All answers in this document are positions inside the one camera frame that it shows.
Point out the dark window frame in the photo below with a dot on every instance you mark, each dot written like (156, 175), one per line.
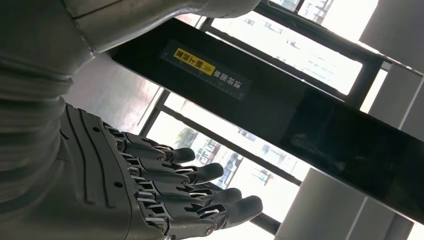
(364, 79)

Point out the black inbound scanner machine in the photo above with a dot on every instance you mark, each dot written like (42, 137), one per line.
(281, 109)

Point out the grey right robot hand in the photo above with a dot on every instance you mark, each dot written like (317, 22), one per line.
(99, 185)

